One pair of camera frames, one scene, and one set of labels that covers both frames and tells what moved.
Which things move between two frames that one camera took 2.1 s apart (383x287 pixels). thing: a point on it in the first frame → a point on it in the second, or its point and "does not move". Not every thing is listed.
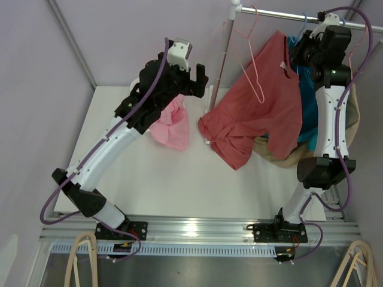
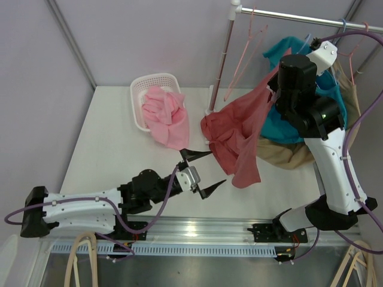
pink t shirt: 173,128 does not move
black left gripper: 196,88 → 190,156
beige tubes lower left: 72,259 does not move
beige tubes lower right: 371,277 does not move
